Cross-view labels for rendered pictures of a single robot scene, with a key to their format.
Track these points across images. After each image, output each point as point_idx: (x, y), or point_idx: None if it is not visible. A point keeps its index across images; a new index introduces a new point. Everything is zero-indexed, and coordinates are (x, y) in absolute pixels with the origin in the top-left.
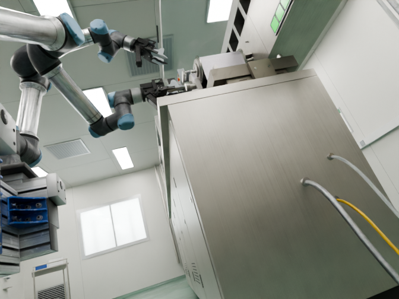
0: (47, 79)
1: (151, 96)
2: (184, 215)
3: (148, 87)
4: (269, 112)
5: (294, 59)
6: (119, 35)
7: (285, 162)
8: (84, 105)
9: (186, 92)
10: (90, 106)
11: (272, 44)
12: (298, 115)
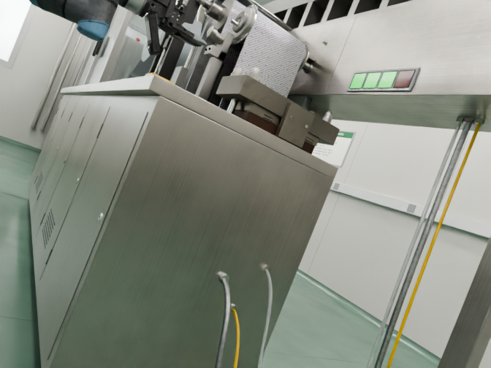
0: None
1: (153, 21)
2: (82, 178)
3: (161, 3)
4: (256, 187)
5: (336, 136)
6: None
7: (223, 248)
8: None
9: (194, 95)
10: None
11: (336, 91)
12: (278, 209)
